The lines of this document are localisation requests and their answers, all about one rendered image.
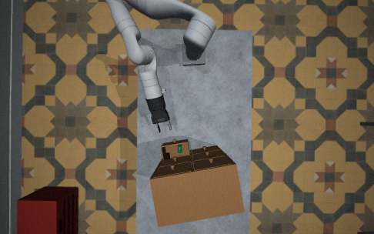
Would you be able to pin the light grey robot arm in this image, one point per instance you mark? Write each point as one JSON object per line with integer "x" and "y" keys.
{"x": 196, "y": 36}

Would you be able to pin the brown wooden chest of drawers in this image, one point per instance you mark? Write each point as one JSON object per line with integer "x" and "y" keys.
{"x": 196, "y": 195}

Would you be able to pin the brown wooden drawer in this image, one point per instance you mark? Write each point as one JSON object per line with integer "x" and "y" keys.
{"x": 172, "y": 149}
{"x": 211, "y": 163}
{"x": 173, "y": 169}
{"x": 175, "y": 160}
{"x": 197, "y": 151}
{"x": 207, "y": 155}

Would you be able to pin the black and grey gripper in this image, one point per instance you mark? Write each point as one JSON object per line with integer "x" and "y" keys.
{"x": 156, "y": 104}

